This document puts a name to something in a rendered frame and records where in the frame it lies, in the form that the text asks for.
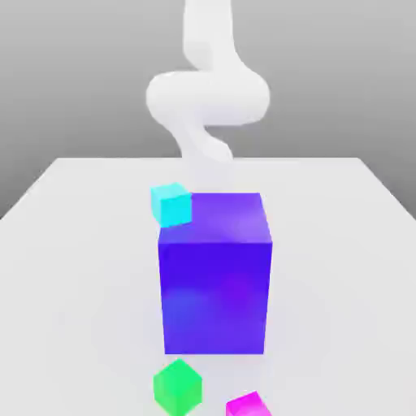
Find large purple box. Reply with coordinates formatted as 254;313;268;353
157;192;274;356

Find small green cube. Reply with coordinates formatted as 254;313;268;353
152;357;203;416

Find small magenta cube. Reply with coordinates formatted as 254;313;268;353
225;390;273;416

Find small cyan cube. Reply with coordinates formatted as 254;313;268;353
149;181;193;228

